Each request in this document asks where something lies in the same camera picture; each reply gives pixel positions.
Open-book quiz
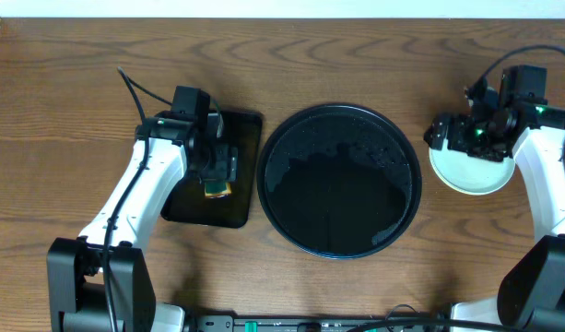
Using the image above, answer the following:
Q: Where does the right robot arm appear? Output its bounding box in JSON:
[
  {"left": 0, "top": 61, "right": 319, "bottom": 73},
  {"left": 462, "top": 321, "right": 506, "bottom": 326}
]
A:
[{"left": 424, "top": 65, "right": 565, "bottom": 331}]

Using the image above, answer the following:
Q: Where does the light blue plate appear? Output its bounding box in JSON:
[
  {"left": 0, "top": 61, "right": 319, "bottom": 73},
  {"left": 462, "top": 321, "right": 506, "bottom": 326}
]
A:
[{"left": 429, "top": 148, "right": 515, "bottom": 196}]

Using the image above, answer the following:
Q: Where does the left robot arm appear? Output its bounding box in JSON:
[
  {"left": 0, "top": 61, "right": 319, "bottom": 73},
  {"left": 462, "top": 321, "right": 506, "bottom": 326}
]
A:
[{"left": 46, "top": 86, "right": 237, "bottom": 331}]

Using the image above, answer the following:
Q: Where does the black rectangular tray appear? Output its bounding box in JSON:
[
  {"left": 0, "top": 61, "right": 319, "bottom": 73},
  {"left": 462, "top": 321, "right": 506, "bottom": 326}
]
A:
[{"left": 160, "top": 110, "right": 263, "bottom": 229}]

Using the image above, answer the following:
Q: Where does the green and yellow sponge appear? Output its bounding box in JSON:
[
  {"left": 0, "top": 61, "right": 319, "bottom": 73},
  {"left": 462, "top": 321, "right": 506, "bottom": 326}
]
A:
[{"left": 204, "top": 181, "right": 232, "bottom": 198}]

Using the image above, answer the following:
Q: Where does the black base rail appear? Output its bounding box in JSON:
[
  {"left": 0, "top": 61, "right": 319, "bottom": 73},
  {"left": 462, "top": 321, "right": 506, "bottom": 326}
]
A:
[{"left": 189, "top": 314, "right": 453, "bottom": 332}]

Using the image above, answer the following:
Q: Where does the round black tray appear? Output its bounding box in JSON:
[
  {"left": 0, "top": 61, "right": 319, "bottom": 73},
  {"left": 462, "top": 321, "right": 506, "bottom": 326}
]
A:
[{"left": 256, "top": 103, "right": 422, "bottom": 260}]

